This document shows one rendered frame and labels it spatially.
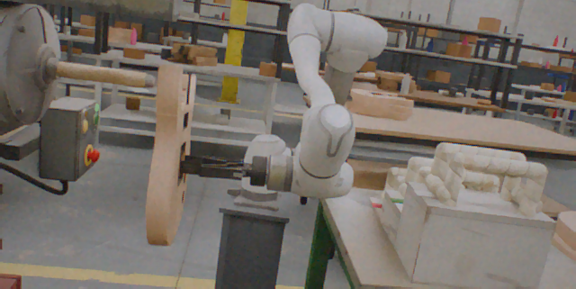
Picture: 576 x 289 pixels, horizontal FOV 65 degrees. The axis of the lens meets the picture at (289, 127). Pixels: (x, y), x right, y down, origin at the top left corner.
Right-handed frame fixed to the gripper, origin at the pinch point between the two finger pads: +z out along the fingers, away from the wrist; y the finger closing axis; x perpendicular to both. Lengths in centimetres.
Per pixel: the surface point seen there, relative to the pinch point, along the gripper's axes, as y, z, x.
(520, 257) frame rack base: -25, -73, -8
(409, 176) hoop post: 1, -57, 2
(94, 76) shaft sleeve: -9.1, 19.0, 18.8
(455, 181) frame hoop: -24, -56, 7
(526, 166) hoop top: -25, -70, 12
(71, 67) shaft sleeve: -9.0, 23.9, 19.9
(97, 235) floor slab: 170, 67, -86
